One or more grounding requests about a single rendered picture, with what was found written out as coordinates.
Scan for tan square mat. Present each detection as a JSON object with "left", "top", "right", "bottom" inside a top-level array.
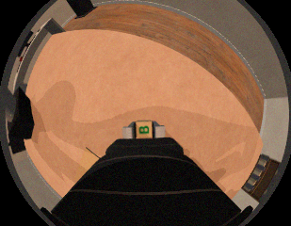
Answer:
[{"left": 75, "top": 147, "right": 100, "bottom": 181}]

